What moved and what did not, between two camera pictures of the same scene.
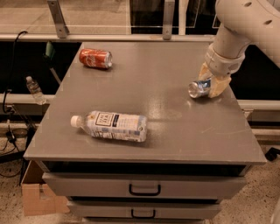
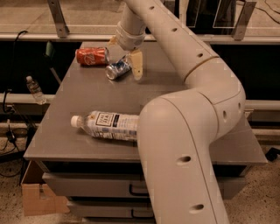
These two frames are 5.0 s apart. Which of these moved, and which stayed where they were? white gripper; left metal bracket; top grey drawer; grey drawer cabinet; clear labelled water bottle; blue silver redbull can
Moved: blue silver redbull can; white gripper
Stayed: grey drawer cabinet; left metal bracket; clear labelled water bottle; top grey drawer
